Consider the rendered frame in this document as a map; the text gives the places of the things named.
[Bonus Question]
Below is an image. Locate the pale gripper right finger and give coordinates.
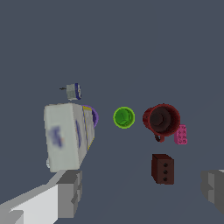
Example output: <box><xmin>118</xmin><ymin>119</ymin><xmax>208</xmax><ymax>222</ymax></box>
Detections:
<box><xmin>200</xmin><ymin>169</ymin><xmax>224</xmax><ymax>216</ymax></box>

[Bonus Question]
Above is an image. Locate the dark red mug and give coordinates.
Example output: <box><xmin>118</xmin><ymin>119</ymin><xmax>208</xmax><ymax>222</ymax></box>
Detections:
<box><xmin>142</xmin><ymin>103</ymin><xmax>181</xmax><ymax>144</ymax></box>

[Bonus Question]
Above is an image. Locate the dark brown block with holes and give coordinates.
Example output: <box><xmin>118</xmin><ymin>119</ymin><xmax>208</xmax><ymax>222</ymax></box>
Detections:
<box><xmin>150</xmin><ymin>153</ymin><xmax>175</xmax><ymax>186</ymax></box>

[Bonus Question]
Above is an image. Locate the green cup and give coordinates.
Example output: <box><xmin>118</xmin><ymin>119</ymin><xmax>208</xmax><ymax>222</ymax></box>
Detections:
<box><xmin>113</xmin><ymin>106</ymin><xmax>136</xmax><ymax>130</ymax></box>

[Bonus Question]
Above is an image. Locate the large white box blue print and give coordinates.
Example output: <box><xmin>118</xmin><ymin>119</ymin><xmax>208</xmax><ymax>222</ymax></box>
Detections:
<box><xmin>43</xmin><ymin>102</ymin><xmax>95</xmax><ymax>173</ymax></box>

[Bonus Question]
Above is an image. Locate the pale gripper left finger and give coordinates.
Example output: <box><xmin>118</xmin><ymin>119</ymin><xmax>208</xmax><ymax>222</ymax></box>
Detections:
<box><xmin>0</xmin><ymin>170</ymin><xmax>83</xmax><ymax>224</ymax></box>

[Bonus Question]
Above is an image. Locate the purple round object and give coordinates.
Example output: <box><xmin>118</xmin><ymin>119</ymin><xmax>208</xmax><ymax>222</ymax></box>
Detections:
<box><xmin>82</xmin><ymin>104</ymin><xmax>100</xmax><ymax>129</ymax></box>

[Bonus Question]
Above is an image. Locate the small white blue box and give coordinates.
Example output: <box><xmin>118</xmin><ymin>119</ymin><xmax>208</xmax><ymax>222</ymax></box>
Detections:
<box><xmin>59</xmin><ymin>82</ymin><xmax>82</xmax><ymax>102</ymax></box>

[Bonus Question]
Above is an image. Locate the pink toy brick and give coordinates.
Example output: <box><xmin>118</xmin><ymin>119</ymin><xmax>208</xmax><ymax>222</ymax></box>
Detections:
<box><xmin>174</xmin><ymin>124</ymin><xmax>188</xmax><ymax>145</ymax></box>

